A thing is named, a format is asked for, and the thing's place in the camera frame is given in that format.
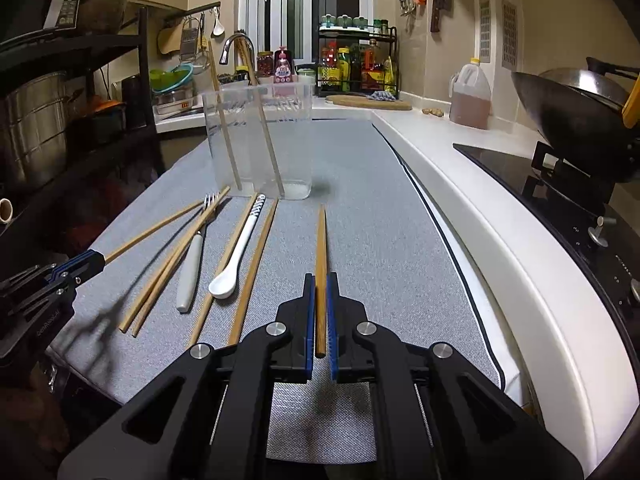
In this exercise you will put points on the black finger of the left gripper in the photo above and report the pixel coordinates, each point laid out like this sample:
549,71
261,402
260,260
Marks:
72,280

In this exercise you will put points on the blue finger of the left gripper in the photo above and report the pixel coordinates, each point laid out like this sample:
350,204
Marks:
87,263

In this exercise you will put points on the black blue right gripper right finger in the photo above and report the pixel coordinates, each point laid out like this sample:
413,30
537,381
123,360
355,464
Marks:
435,415

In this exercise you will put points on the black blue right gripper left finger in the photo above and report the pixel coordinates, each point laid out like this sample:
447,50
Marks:
206,415

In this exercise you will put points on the white handled fork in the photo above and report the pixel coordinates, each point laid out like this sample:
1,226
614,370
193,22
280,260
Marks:
190,269

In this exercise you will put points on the white patterned ceramic spoon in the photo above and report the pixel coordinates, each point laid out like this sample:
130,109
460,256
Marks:
224,284

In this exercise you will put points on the chrome kitchen faucet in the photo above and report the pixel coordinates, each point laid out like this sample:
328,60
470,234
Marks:
235,50

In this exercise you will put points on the hanging kitchen knife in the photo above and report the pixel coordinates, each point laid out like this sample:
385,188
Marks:
437,7

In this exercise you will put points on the black shelf rack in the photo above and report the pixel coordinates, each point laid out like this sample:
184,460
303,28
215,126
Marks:
77,56

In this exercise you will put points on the grey table mat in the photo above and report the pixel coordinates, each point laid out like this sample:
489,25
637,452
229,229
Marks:
386,250

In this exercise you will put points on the large steel pot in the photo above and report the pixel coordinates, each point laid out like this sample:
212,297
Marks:
33,123

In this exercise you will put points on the green colander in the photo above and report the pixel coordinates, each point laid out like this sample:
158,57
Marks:
162,81

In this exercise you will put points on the hanging metal grater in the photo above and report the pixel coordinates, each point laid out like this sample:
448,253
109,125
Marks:
190,39

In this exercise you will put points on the dark bowl on shelf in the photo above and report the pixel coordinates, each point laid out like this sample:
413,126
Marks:
101,16

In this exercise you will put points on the clear plastic container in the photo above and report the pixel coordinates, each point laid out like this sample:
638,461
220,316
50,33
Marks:
289,122

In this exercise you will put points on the black gas stove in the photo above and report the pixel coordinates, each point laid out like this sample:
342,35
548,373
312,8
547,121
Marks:
602,243

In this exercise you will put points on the red jar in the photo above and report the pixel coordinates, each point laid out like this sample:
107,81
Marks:
264,64

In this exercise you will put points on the hanging white ladle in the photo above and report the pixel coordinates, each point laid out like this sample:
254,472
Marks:
218,30

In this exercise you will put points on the pink dish soap bottle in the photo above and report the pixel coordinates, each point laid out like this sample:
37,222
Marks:
283,74

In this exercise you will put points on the white jar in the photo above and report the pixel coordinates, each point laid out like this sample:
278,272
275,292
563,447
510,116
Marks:
307,75

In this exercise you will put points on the ginger pieces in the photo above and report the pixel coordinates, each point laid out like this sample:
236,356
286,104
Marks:
434,111

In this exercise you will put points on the round wooden cutting board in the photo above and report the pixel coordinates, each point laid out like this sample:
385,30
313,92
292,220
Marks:
364,102

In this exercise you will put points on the plastic oil jug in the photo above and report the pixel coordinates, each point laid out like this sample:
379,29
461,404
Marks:
470,96

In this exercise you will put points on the blue checked cloth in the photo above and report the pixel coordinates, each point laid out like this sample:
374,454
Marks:
382,96

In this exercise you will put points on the black wok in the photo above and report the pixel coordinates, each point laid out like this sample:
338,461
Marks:
584,131

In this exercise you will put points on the black spice rack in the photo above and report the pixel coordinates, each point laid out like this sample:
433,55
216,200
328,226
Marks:
356,56

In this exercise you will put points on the steel wok lid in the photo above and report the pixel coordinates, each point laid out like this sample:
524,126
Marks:
594,81

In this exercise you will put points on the yellow handled spatula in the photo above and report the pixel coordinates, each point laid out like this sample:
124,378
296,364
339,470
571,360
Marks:
631,109

